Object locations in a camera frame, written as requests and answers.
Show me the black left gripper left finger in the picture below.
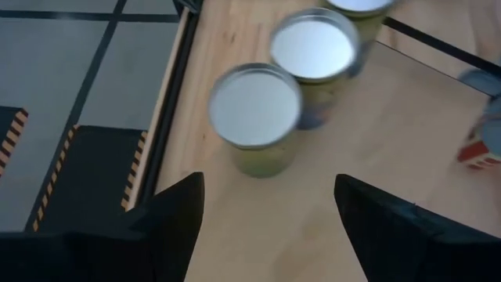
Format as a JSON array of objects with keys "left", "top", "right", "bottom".
[{"left": 66, "top": 172, "right": 206, "bottom": 282}]

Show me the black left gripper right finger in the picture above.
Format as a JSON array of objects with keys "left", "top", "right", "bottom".
[{"left": 334, "top": 175, "right": 501, "bottom": 282}]

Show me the red white tomato can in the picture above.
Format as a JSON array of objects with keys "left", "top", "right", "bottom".
[{"left": 456, "top": 97, "right": 501, "bottom": 170}]

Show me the carrots label tin can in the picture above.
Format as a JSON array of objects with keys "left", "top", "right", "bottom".
[{"left": 207, "top": 62, "right": 305, "bottom": 179}]

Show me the tall mixed vegetables can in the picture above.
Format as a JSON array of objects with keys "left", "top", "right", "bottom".
[{"left": 458, "top": 67, "right": 501, "bottom": 98}]

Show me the orange label tin can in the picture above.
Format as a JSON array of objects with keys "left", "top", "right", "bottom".
[{"left": 269, "top": 7, "right": 362, "bottom": 131}]

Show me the tall peach label can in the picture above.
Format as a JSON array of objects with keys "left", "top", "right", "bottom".
[{"left": 319, "top": 0, "right": 397, "bottom": 78}]

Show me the black hazard-striped floor mat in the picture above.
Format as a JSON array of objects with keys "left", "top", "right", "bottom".
[
  {"left": 0, "top": 106, "right": 30, "bottom": 179},
  {"left": 25, "top": 124, "right": 149, "bottom": 236}
]

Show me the wooden shelf with black frame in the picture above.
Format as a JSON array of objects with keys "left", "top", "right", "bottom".
[{"left": 156, "top": 0, "right": 501, "bottom": 282}]

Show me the black aluminium table frame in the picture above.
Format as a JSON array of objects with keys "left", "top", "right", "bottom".
[{"left": 139, "top": 0, "right": 204, "bottom": 208}]

